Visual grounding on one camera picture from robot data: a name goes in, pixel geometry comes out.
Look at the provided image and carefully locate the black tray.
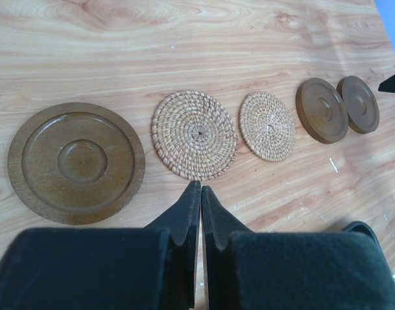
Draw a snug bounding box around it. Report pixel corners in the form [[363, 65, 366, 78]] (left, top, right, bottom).
[[342, 221, 380, 246]]

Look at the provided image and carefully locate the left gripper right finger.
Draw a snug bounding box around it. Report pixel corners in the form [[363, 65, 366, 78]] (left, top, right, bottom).
[[201, 186, 395, 309]]

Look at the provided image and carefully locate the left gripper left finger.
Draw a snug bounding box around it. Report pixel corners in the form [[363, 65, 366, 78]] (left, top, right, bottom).
[[0, 181, 201, 309]]

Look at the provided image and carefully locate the woven rattan coaster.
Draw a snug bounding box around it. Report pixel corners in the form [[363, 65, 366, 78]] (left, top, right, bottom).
[[239, 92, 295, 162], [151, 90, 239, 181]]

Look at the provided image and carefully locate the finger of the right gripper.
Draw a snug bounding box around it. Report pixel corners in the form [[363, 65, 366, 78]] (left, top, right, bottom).
[[378, 74, 395, 94]]

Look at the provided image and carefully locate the dark wooden coaster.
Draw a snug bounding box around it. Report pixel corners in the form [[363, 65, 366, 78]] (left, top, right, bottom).
[[295, 77, 348, 144], [337, 76, 379, 134], [7, 102, 145, 225]]

